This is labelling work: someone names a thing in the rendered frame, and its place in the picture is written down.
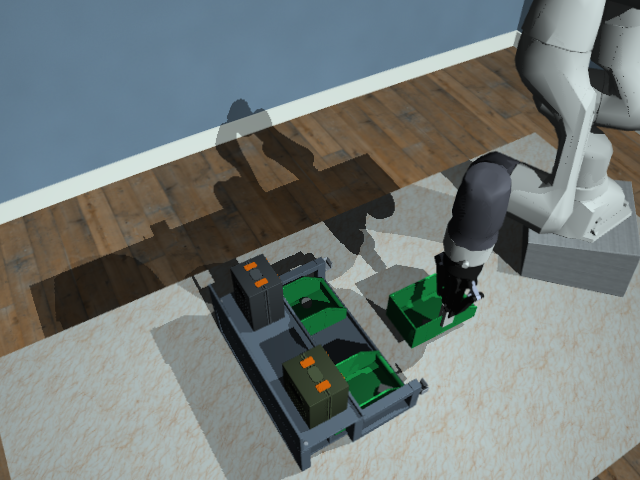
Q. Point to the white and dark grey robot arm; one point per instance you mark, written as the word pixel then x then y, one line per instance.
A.
pixel 552 60

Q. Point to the grey metal shelf rack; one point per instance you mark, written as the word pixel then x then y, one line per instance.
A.
pixel 260 354

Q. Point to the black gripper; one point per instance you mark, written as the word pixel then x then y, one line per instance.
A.
pixel 451 290

